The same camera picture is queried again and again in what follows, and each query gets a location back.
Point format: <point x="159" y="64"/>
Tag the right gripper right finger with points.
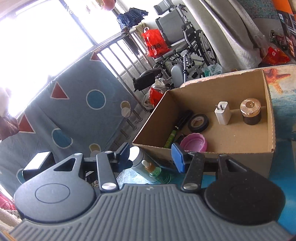
<point x="193" y="165"/>

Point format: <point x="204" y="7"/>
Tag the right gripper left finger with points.
<point x="104" y="165"/>

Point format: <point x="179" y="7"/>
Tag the black electrical tape roll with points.
<point x="198" y="123"/>

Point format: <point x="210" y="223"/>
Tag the green dropper bottle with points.
<point x="152" y="170"/>

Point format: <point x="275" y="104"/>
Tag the white charger plug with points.
<point x="223" y="113"/>

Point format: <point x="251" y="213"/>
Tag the dark jar gold lid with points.
<point x="250" y="109"/>

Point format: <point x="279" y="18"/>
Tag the pink plastic lid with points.
<point x="194" y="142"/>

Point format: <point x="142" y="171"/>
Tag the white supplement bottle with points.
<point x="136" y="155"/>

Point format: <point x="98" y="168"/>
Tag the blue patterned blanket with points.
<point x="81" y="110"/>

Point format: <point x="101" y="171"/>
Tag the brown cardboard box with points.
<point x="253" y="146"/>

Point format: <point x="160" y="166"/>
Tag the red plastic bag lower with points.
<point x="153" y="97"/>

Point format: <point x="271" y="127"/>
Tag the red plastic bag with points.
<point x="156" y="45"/>
<point x="153" y="97"/>

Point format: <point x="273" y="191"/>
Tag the metal railing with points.
<point x="124" y="56"/>

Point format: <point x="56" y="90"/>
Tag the grey wheelchair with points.
<point x="190" y="50"/>

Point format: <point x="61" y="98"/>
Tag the red plastic bag upper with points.
<point x="156" y="45"/>

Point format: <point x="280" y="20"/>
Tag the white grey curtain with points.
<point x="231" y="32"/>

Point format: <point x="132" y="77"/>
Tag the orange Philips box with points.
<point x="286" y="12"/>

